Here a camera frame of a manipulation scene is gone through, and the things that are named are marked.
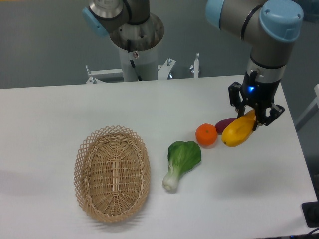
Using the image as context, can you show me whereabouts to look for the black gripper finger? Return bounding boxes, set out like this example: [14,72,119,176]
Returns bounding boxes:
[228,82,247,117]
[253,101,285,131]

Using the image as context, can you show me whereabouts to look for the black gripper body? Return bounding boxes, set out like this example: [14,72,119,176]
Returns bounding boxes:
[241,71,280,107]

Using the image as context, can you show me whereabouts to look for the yellow mango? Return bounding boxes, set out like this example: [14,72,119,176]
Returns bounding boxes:
[221,110,255,147]

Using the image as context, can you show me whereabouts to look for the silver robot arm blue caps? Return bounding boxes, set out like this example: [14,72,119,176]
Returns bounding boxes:
[82,0,304,128]

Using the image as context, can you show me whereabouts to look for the purple sweet potato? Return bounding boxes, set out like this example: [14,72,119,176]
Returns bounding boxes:
[215,118,236,134]

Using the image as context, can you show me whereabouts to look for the orange tangerine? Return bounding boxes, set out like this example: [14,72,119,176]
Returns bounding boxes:
[195,123,218,146]

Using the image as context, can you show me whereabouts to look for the green bok choy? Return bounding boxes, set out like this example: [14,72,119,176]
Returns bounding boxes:
[162,141,201,192]

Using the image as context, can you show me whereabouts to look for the black device at edge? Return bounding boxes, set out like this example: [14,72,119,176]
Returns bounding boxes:
[301,201,319,228]

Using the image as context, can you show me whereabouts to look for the woven wicker basket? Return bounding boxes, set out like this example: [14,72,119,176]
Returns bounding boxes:
[74,125,151,223]

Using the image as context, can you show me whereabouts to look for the white frame at right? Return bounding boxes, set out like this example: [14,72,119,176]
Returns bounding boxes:
[295,84,319,132]

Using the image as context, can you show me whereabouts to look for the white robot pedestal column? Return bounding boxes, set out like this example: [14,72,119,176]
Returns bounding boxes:
[119,47,158,82]

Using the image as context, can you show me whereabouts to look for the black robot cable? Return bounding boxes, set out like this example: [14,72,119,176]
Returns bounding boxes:
[127,39,143,82]

